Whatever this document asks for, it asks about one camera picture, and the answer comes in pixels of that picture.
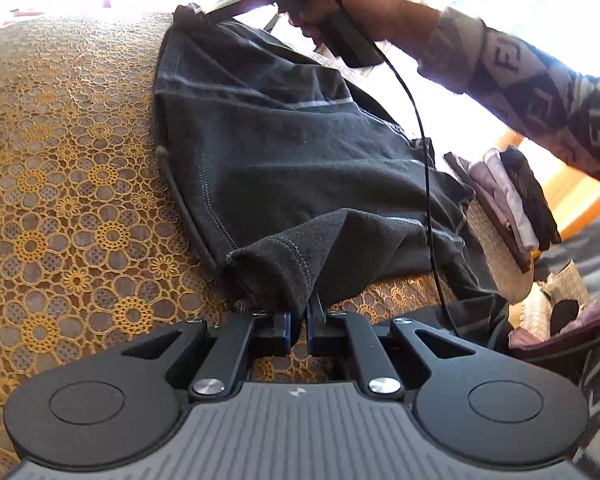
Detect lace cushion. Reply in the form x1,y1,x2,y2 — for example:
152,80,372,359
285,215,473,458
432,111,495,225
510,257,593,341

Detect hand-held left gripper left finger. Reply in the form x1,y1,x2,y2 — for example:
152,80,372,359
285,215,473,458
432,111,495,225
122,311,293,401

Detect person's right forearm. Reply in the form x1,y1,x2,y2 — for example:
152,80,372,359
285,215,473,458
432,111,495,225
417,6,600,192

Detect black folded garment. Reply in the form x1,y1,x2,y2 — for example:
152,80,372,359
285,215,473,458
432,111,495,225
500,146,563,251

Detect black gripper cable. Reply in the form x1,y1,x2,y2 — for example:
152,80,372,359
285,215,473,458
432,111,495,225
330,0,461,337

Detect mauve grey folded garment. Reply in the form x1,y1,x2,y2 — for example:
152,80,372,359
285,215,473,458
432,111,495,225
467,160,536,261

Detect brown folded garment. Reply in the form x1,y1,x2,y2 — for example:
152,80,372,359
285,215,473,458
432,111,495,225
442,150,531,273

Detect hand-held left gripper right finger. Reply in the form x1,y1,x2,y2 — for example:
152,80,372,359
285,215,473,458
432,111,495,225
305,292,473,401

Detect dark grey thermal pants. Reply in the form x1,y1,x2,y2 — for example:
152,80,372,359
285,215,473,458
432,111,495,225
150,4,511,356

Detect grey knitted blanket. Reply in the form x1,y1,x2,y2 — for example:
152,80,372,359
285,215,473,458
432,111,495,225
532,195,600,286

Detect person's right hand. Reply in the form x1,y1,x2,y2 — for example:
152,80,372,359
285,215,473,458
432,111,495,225
287,0,443,75

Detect white folded garment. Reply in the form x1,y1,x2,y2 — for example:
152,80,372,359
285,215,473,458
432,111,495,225
482,147,541,251

